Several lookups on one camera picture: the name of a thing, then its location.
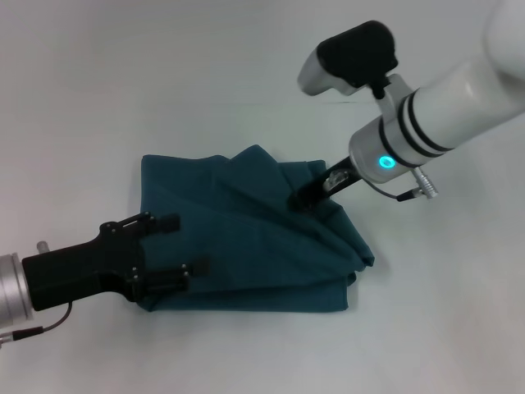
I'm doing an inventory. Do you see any arm cable with plug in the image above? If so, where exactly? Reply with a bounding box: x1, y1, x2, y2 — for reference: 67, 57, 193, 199
372, 165, 440, 204
0, 301, 75, 342

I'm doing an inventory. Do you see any teal blue t-shirt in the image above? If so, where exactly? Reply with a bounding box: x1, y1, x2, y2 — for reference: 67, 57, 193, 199
137, 143, 377, 315

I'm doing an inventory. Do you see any left arm cable with plug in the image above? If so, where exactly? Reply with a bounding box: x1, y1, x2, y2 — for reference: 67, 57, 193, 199
0, 301, 75, 342

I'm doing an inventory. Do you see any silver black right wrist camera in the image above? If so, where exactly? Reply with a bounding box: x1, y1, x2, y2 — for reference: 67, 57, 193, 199
296, 20, 413, 121

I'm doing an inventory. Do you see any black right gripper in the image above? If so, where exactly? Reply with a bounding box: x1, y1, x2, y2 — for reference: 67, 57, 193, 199
285, 156, 363, 213

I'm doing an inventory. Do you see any right arm cable with plug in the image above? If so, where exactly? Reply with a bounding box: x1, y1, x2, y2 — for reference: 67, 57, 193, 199
372, 165, 440, 204

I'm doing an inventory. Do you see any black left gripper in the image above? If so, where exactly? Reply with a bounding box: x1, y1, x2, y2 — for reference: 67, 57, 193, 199
21, 211, 212, 312

